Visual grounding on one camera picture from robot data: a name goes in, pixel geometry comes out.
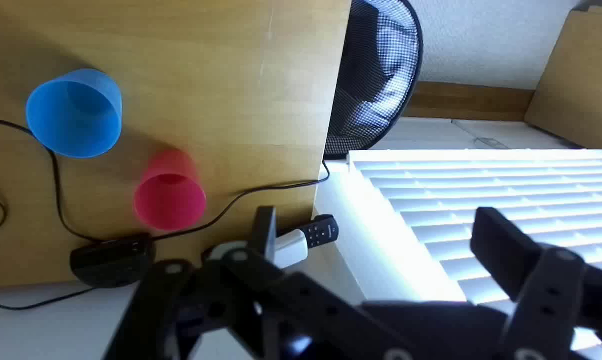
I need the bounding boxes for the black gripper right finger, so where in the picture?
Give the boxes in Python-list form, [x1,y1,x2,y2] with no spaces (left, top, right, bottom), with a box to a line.
[469,207,602,360]

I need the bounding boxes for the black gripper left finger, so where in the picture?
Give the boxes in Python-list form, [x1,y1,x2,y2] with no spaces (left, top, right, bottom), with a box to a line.
[102,207,407,360]

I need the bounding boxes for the pink plastic cup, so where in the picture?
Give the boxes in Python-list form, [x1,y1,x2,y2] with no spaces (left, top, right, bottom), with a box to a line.
[132,149,207,234]

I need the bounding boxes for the blue plastic cup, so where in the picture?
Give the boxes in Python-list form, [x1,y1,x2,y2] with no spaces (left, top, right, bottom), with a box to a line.
[24,69,125,160]

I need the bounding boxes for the black round adapter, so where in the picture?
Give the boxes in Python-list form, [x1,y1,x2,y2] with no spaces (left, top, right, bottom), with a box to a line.
[67,233,155,288]

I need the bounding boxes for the white window blinds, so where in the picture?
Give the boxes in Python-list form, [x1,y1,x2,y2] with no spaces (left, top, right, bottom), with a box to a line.
[345,149,602,360]

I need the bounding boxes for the black remote control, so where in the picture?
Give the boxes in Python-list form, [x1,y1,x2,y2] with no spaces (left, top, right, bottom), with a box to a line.
[298,214,340,250]

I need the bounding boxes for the small light wood dresser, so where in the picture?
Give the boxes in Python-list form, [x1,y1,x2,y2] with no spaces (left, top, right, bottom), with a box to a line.
[523,6,602,158]

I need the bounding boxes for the thin black power cable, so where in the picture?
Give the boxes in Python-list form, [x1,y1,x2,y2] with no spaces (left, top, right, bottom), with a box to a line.
[149,160,333,241]

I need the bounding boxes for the thin black looped cable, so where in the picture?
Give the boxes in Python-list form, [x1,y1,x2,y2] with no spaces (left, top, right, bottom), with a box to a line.
[0,117,96,314]

